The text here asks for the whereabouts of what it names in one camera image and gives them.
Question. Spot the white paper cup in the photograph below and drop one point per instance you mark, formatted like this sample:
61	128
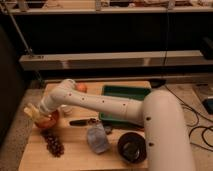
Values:
66	109

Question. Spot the yellow banana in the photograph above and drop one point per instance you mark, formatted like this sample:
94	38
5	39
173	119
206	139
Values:
34	113

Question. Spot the black handled knife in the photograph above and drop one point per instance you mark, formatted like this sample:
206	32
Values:
84	122

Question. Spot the bunch of dark grapes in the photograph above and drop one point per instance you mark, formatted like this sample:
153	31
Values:
54	145

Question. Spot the red bowl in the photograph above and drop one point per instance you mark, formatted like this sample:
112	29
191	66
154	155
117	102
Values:
49	121

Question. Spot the small dark square object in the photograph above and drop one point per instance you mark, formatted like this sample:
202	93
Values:
108	129

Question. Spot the metal shelf rack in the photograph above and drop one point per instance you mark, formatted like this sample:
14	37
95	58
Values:
167	46

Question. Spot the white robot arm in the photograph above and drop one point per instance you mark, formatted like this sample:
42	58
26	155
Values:
160	113

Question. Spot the dark purple bowl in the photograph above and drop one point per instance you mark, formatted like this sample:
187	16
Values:
131	147

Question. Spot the dark box on floor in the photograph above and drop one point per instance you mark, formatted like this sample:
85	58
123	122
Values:
208	104

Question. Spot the grey blue cloth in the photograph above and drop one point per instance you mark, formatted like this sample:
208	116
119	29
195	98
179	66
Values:
97	139

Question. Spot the green plastic tray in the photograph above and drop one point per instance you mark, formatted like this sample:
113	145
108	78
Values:
136	93

